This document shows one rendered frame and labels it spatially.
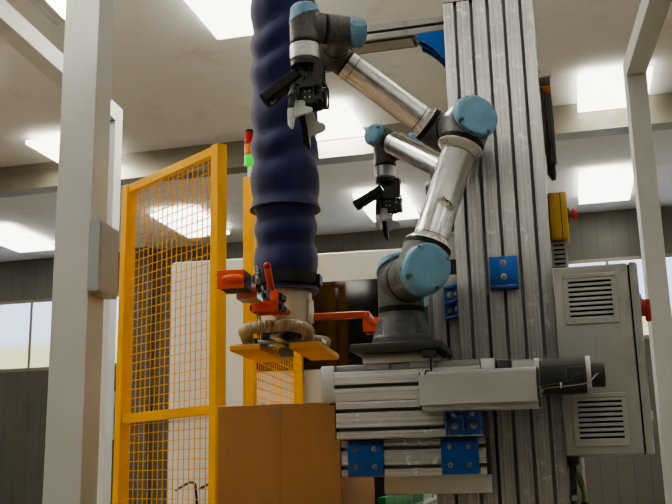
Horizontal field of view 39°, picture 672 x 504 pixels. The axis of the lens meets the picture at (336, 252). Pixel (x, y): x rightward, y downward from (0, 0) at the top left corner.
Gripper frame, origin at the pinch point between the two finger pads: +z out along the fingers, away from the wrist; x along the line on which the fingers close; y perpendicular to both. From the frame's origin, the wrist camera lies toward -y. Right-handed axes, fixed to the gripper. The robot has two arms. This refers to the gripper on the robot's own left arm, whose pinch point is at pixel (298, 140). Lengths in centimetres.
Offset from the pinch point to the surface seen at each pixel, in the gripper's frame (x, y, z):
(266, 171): 75, -33, -19
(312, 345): 70, -17, 40
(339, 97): 552, -123, -245
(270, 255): 76, -32, 10
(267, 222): 76, -33, -2
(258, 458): 79, -37, 74
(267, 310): 57, -27, 31
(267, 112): 74, -32, -39
